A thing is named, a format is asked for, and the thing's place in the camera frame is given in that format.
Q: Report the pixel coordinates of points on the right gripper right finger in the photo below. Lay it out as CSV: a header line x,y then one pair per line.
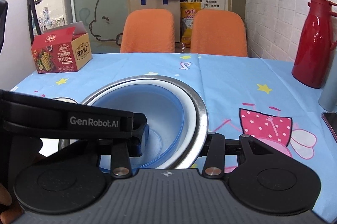
x,y
216,147

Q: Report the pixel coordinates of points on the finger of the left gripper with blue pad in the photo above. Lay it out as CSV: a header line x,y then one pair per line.
x,y
141,135

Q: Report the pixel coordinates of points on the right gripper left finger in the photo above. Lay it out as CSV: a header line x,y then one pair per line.
x,y
115,157

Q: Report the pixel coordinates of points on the white ceramic bowl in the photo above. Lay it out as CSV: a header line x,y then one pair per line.
x,y
188,118

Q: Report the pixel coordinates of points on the blue plastic bowl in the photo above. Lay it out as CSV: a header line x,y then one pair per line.
x,y
165,118

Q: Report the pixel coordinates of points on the white floral plate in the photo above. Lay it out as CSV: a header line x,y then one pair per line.
x,y
69,100

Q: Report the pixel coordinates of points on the person's left hand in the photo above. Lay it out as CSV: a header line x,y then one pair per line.
x,y
12,210

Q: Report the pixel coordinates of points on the blue cartoon tablecloth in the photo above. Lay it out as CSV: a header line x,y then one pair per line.
x,y
226,84

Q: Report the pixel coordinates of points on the red cracker cardboard box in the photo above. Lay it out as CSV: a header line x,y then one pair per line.
x,y
62,49

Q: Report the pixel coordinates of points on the left orange chair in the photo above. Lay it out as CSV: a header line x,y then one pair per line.
x,y
148,31

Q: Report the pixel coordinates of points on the orange chair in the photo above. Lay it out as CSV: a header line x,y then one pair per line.
x,y
218,32
148,31

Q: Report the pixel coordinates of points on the right orange chair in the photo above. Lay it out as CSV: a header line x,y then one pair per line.
x,y
218,32

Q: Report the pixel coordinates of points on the red smartphone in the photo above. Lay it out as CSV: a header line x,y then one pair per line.
x,y
330,119

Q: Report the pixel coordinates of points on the yellow snack package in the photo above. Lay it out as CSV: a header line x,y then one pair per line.
x,y
188,12

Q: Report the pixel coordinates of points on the brown paper bag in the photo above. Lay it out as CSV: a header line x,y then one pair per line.
x,y
174,6

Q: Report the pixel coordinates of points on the red thermos jug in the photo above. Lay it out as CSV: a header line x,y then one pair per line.
x,y
315,45

